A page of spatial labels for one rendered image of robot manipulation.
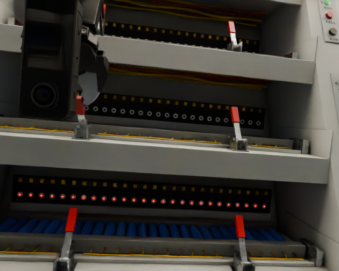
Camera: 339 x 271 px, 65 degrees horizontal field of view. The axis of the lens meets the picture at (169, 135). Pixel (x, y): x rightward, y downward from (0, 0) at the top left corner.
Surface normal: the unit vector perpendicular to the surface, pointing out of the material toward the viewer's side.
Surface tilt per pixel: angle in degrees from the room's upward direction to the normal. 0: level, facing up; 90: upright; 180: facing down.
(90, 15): 81
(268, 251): 111
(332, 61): 90
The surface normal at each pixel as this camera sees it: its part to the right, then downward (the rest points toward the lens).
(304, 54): -0.99, -0.07
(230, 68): 0.11, 0.07
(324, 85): 0.14, -0.30
